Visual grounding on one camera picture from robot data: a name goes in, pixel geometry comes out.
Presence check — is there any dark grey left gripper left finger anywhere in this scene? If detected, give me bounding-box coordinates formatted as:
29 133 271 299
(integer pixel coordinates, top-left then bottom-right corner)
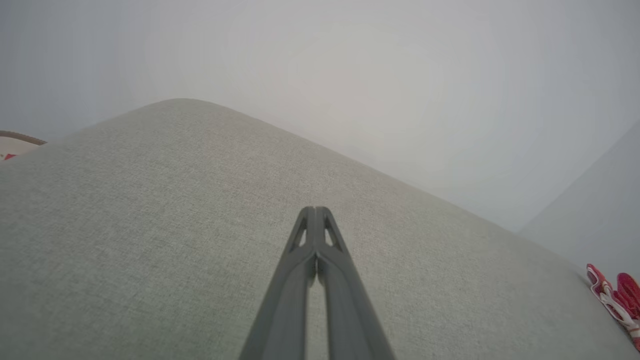
239 206 319 360

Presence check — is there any red and white shirt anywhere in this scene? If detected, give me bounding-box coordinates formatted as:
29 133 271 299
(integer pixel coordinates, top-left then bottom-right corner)
586 263 640 352

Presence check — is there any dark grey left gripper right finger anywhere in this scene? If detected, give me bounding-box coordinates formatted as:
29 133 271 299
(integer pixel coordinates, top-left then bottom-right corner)
315 206 397 360

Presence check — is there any white partition panel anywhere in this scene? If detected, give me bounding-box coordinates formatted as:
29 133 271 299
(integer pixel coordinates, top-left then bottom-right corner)
517 120 640 281

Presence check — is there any beige basket with brown rim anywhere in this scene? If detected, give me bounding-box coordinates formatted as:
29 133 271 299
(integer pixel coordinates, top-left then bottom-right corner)
0 130 48 162

